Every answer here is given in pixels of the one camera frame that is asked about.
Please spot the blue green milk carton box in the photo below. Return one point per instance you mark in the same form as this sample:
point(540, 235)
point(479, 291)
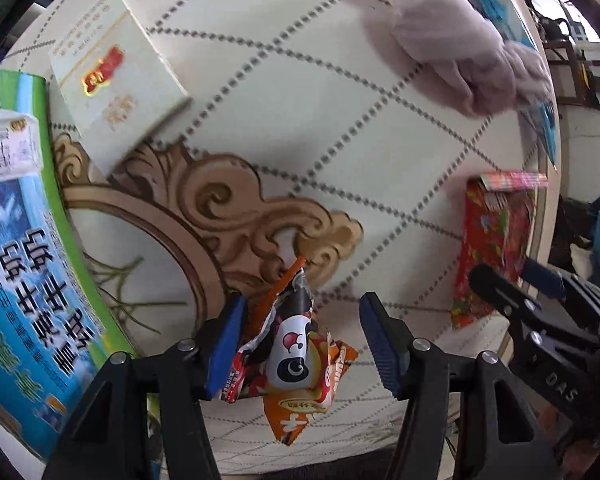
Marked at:
point(25, 280)

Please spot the blue clothing pile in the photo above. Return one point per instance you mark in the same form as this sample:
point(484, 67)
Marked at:
point(597, 240)

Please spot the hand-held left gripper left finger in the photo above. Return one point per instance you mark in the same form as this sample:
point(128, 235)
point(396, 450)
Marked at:
point(226, 345)

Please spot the small white milk carton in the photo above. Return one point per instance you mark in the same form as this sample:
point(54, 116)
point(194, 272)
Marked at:
point(5, 145)

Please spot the white flat box red emblem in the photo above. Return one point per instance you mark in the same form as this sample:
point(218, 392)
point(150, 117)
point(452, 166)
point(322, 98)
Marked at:
point(115, 85)

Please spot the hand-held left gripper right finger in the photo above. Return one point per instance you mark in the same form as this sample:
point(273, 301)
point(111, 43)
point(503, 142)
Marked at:
point(379, 345)

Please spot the blue flat packet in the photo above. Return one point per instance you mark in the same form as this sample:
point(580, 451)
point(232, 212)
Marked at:
point(502, 10)

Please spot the panda print snack packet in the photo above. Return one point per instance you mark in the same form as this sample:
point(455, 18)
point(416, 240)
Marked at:
point(285, 345)

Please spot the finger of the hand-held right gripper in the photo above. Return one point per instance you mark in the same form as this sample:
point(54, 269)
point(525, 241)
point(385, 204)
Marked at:
point(497, 287)
point(542, 276)

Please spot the wooden chair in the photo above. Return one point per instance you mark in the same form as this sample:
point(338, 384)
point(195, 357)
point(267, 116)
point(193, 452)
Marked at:
point(575, 65)

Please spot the orange snack packet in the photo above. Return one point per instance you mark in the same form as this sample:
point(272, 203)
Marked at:
point(305, 405)

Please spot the red colourful patterned packet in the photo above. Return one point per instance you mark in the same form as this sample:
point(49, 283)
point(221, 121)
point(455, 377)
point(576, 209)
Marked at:
point(495, 240)

